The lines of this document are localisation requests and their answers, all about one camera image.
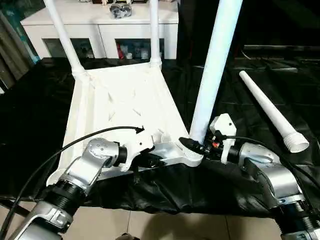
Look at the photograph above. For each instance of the white plastic table top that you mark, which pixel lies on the white plastic table top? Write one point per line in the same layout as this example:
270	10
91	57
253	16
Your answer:
120	100

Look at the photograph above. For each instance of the white plastic table leg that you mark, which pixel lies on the white plastic table leg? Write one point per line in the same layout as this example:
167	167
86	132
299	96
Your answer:
155	32
63	37
215	70
265	105

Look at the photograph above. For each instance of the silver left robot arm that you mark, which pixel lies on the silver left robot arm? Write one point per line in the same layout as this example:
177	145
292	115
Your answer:
82	167

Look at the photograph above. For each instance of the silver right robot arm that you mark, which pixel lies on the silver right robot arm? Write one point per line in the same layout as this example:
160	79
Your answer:
275	180

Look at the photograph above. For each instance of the dark brown round object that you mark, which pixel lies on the dark brown round object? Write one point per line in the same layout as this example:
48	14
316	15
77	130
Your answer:
126	236

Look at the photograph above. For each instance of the red toy figure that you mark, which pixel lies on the red toy figure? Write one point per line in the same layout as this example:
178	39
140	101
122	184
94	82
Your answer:
120	50

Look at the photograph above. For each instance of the black low shelf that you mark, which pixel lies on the black low shelf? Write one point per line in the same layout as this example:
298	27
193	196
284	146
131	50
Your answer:
282	48

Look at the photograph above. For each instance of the white cabinet with glass doors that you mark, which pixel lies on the white cabinet with glass doors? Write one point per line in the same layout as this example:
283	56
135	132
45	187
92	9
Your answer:
112	30

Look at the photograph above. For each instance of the black work mat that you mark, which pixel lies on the black work mat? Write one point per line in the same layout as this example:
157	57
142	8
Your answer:
30	100

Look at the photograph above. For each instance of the black metal folding stand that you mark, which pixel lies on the black metal folding stand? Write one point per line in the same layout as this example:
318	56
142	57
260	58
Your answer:
10	206

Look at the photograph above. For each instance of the clear bag of dark parts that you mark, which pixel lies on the clear bag of dark parts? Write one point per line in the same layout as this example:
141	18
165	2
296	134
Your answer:
120	11

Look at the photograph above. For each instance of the small beige figurine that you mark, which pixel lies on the small beige figurine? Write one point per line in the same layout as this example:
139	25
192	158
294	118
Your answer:
104	1
128	1

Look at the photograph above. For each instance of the grey curtain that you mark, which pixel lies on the grey curtain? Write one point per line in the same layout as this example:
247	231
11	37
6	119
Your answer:
15	50

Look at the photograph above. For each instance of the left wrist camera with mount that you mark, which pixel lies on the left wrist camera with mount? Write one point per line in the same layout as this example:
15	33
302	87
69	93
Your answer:
137	147

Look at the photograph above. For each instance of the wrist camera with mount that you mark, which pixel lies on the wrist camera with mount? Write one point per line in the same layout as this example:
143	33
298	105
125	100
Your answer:
225	125
137	147

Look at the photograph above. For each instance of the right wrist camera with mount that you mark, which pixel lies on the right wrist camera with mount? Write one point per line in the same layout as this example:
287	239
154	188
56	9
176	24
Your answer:
225	125

